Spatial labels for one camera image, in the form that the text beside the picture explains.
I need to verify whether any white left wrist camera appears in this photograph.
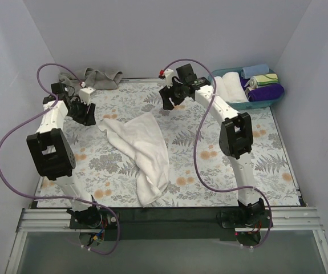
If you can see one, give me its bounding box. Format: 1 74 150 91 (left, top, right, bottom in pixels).
78 82 96 105

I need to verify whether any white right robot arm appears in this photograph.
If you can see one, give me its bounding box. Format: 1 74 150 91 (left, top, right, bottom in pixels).
159 64 266 227

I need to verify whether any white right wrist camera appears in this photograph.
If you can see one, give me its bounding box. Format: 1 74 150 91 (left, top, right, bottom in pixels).
159 68 175 88

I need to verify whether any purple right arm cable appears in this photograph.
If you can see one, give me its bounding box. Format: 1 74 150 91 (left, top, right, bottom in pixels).
160 58 273 249

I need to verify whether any rolled light blue towel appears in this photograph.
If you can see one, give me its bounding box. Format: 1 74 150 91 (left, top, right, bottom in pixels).
240 64 270 79

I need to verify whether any aluminium frame rail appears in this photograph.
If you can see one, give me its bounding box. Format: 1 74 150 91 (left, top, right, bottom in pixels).
6 207 328 273

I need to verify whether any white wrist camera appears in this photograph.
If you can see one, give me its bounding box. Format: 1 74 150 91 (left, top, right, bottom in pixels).
159 68 175 88
78 82 96 105

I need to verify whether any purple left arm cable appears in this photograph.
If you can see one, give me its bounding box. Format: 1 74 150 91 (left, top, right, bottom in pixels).
0 63 123 255

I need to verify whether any floral patterned table mat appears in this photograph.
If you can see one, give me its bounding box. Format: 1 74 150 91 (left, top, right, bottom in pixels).
35 80 301 208

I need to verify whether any teal plastic basket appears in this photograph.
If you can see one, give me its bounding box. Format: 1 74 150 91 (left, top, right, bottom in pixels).
207 67 286 111

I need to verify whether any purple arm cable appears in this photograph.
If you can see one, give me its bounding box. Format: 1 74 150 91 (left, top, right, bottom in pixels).
0 63 123 255
160 58 273 249

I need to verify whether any rolled purple towel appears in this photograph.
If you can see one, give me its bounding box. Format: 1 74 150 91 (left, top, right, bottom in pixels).
244 81 285 102

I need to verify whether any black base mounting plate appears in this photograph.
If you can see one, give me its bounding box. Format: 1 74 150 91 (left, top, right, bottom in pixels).
69 207 273 244

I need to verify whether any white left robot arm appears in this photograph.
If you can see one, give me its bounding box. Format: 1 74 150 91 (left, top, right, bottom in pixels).
26 83 103 228

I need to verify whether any white towel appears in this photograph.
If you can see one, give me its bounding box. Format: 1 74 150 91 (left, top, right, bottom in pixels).
213 76 229 102
98 112 169 207
222 72 248 103

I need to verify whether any rolled green striped towel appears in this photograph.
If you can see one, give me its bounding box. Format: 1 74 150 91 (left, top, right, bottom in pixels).
245 73 278 88

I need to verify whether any crumpled grey towel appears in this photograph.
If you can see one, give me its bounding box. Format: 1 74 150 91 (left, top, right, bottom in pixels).
58 67 123 95

